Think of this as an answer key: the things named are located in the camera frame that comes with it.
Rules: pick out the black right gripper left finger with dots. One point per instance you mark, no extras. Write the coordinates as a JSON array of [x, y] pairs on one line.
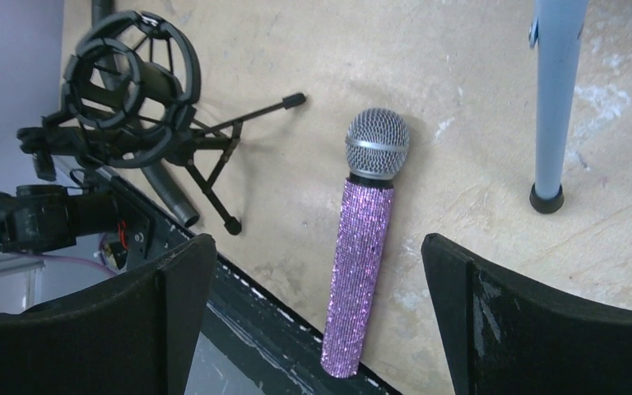
[[135, 333]]

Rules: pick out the black microphone shock mount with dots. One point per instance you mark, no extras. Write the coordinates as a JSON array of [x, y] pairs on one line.
[[129, 100]]

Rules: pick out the light blue music stand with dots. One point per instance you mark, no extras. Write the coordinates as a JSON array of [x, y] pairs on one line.
[[556, 33]]

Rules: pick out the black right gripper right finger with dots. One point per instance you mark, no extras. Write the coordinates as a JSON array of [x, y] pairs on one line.
[[505, 333]]

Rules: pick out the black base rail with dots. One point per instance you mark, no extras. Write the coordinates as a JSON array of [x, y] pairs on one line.
[[250, 341]]

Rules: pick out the black foam tube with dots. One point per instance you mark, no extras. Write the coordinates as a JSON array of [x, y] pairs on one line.
[[169, 192]]

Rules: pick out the purple glitter microphone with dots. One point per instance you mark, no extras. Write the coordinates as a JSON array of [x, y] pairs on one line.
[[377, 143]]

